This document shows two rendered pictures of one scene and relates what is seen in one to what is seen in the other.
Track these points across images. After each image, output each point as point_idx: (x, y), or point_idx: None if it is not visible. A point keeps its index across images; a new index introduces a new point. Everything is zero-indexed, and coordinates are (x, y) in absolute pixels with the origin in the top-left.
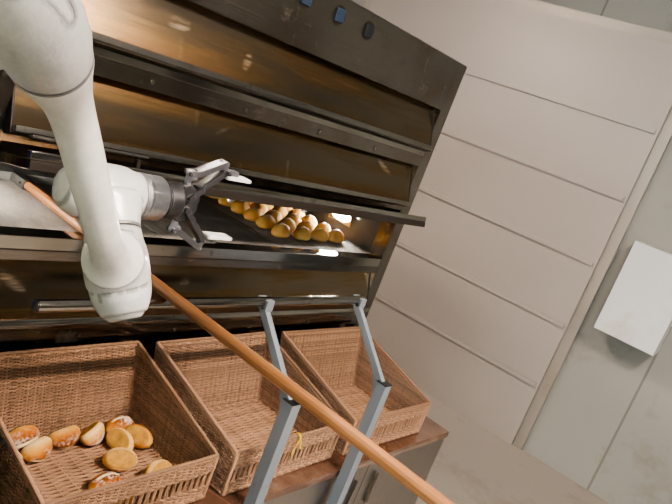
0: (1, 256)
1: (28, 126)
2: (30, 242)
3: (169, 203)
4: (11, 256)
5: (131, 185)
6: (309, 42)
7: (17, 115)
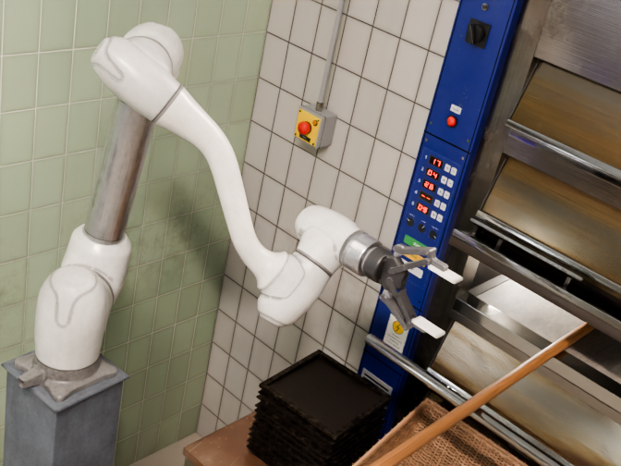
0: (470, 327)
1: (493, 215)
2: (494, 327)
3: (357, 261)
4: (478, 332)
5: (329, 231)
6: None
7: (488, 203)
